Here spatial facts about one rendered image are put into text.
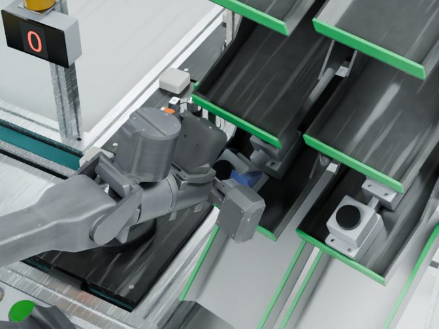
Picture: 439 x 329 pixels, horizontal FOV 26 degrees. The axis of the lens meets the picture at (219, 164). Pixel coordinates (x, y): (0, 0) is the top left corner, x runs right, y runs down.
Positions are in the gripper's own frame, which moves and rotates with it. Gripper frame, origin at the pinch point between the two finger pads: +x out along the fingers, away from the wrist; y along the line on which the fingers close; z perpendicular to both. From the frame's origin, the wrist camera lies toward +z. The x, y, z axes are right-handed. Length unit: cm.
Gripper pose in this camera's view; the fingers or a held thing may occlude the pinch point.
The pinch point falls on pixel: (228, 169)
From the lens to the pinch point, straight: 117.4
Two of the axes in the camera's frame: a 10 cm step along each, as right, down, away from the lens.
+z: 2.9, -7.9, -5.4
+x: 7.0, -2.1, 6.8
